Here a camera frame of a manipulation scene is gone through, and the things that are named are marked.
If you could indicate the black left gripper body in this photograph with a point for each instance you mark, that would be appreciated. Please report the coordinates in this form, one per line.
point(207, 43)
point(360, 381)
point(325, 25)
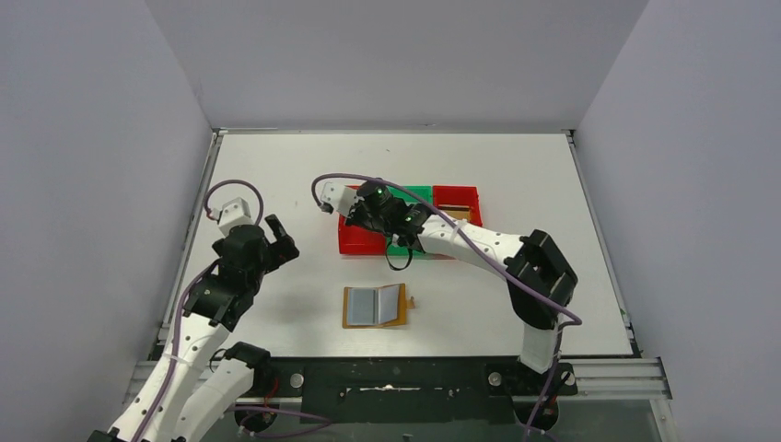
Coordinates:
point(275, 245)

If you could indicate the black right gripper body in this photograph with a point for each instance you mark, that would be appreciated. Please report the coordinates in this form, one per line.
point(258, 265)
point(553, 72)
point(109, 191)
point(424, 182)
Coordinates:
point(358, 214)

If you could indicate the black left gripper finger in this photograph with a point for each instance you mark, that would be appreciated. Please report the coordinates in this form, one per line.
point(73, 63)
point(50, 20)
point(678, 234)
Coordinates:
point(282, 251)
point(276, 226)

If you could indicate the yellow leather card holder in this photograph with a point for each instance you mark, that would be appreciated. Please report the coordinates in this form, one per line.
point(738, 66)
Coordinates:
point(376, 307)

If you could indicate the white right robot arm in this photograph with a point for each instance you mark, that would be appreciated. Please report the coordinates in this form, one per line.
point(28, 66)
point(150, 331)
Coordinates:
point(540, 280)

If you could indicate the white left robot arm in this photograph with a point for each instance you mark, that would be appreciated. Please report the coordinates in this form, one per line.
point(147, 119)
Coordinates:
point(207, 313)

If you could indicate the gold card in bin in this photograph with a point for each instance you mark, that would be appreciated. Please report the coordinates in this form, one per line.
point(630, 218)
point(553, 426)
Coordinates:
point(458, 212)

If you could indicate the left red plastic bin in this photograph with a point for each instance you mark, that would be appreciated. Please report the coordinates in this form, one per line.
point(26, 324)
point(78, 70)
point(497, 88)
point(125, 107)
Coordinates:
point(356, 241)

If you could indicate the red plastic bin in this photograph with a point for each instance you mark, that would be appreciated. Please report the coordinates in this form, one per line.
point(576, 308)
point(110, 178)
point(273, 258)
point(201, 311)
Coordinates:
point(356, 241)
point(459, 195)

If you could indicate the green plastic bin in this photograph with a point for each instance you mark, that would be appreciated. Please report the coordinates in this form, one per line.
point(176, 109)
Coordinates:
point(425, 192)

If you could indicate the right red plastic bin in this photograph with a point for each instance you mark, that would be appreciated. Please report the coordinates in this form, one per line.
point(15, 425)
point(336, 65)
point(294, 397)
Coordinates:
point(459, 195)

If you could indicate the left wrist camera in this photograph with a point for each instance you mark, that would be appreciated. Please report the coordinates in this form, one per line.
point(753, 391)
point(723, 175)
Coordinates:
point(233, 214)

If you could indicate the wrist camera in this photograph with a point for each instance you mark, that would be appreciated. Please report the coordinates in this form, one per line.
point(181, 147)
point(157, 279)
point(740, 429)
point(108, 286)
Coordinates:
point(233, 214)
point(337, 198)

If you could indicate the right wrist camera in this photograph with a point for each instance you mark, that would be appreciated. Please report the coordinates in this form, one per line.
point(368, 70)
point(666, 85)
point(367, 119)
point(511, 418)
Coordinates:
point(337, 198)

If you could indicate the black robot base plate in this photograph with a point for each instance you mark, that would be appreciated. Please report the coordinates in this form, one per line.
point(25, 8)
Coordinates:
point(419, 390)

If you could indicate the aluminium table frame rail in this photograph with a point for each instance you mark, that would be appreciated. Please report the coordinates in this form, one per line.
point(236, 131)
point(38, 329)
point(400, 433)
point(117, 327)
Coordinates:
point(620, 379)

